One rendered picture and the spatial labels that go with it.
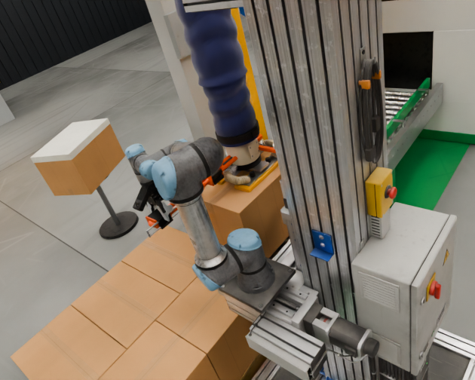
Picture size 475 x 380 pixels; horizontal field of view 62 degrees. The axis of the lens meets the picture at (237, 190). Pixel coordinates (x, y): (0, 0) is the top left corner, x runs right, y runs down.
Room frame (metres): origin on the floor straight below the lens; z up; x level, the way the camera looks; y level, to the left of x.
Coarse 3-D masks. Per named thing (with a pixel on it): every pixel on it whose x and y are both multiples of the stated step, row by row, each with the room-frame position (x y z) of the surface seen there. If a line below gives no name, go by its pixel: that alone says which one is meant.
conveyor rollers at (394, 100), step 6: (390, 96) 3.20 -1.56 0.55; (396, 96) 3.16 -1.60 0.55; (402, 96) 3.18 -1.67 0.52; (408, 96) 3.14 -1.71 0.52; (390, 102) 3.10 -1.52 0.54; (396, 102) 3.06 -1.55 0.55; (402, 102) 3.03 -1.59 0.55; (420, 102) 2.93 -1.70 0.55; (390, 108) 3.01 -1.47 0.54; (396, 108) 2.97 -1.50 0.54; (414, 108) 2.87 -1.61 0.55; (390, 114) 2.92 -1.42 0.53; (408, 114) 2.81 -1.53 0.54; (390, 120) 2.83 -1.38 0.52; (402, 126) 2.67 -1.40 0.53; (396, 132) 2.62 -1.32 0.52; (390, 138) 2.57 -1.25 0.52; (282, 246) 1.77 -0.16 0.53
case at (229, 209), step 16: (272, 176) 1.70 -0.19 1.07; (208, 192) 1.73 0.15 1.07; (224, 192) 1.69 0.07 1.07; (240, 192) 1.65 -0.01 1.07; (256, 192) 1.61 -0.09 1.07; (272, 192) 1.65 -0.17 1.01; (208, 208) 1.66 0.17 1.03; (224, 208) 1.56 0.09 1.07; (240, 208) 1.52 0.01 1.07; (256, 208) 1.56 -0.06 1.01; (272, 208) 1.63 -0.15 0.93; (224, 224) 1.59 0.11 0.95; (240, 224) 1.50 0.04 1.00; (256, 224) 1.54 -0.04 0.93; (272, 224) 1.61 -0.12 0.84; (224, 240) 1.63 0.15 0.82; (272, 240) 1.59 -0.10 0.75
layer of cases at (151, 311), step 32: (128, 256) 2.08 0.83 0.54; (160, 256) 1.99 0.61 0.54; (192, 256) 1.89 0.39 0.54; (96, 288) 1.87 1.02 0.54; (128, 288) 1.79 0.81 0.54; (160, 288) 1.71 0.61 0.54; (192, 288) 1.63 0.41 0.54; (64, 320) 1.68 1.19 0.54; (96, 320) 1.61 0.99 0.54; (128, 320) 1.54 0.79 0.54; (160, 320) 1.47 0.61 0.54; (192, 320) 1.41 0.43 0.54; (224, 320) 1.35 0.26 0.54; (32, 352) 1.52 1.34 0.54; (64, 352) 1.45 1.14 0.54; (96, 352) 1.39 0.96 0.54; (128, 352) 1.33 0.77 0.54; (160, 352) 1.27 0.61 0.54; (192, 352) 1.22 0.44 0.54; (224, 352) 1.25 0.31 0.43; (256, 352) 1.37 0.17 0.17
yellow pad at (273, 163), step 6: (270, 156) 1.87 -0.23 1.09; (270, 162) 1.81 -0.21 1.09; (276, 162) 1.80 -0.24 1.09; (270, 168) 1.76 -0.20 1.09; (252, 174) 1.71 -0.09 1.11; (258, 174) 1.73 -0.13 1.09; (264, 174) 1.72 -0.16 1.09; (252, 180) 1.69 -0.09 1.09; (258, 180) 1.68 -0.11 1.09; (234, 186) 1.70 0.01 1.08; (240, 186) 1.68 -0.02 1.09; (246, 186) 1.66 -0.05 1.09; (252, 186) 1.65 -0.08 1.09
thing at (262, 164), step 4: (260, 144) 1.92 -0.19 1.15; (260, 152) 1.91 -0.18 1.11; (260, 164) 1.77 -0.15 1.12; (264, 164) 1.76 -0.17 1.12; (228, 168) 1.77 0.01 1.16; (232, 168) 1.76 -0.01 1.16; (236, 168) 1.77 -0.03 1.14; (252, 168) 1.76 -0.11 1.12; (256, 168) 1.75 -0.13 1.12; (260, 168) 1.74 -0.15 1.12; (264, 168) 1.75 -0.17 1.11; (232, 172) 1.75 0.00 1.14; (236, 172) 1.78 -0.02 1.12
